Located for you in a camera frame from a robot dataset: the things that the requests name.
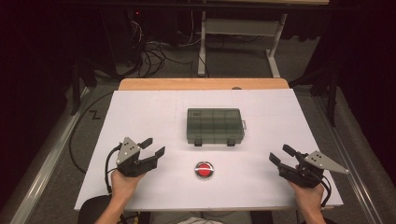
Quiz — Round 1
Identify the black round stool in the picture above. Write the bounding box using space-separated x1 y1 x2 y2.
78 195 111 224

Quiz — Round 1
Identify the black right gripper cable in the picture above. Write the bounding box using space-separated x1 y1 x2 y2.
320 175 332 209

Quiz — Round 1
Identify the white metal stand frame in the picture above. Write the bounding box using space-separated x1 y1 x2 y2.
197 10 289 78

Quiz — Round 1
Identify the red round button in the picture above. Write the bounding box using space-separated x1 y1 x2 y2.
194 161 215 180

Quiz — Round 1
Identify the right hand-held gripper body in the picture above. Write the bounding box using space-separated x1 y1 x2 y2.
279 150 349 189

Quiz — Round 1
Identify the black metal stand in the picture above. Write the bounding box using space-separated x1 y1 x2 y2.
289 62 340 127
71 59 97 116

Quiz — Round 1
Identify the aluminium floor rail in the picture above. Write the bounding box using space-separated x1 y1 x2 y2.
7 87 94 224
311 90 386 224

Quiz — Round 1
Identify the long black floor cable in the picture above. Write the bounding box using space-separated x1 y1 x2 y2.
68 91 115 175

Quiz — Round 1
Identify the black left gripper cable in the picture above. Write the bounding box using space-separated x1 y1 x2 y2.
105 143 123 194

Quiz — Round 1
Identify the person's grey clothing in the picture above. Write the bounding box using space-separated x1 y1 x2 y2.
148 211 253 224

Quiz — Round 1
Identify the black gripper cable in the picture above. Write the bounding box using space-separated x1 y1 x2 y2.
320 175 332 209
105 143 123 194

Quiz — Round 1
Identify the person's left hand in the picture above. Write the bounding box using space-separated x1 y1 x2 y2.
110 170 146 203

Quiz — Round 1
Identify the tangle of floor cables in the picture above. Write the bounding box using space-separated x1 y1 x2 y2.
134 40 194 78

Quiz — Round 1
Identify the smoky clear plastic compartment box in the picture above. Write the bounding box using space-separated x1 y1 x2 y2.
186 107 248 147

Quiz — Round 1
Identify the dark equipment box red light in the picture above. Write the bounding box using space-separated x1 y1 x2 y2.
102 7 144 66

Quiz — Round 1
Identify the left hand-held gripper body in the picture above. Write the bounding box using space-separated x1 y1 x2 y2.
116 136 158 178

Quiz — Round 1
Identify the person's right hand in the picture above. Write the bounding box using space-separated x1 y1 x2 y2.
288 180 325 209

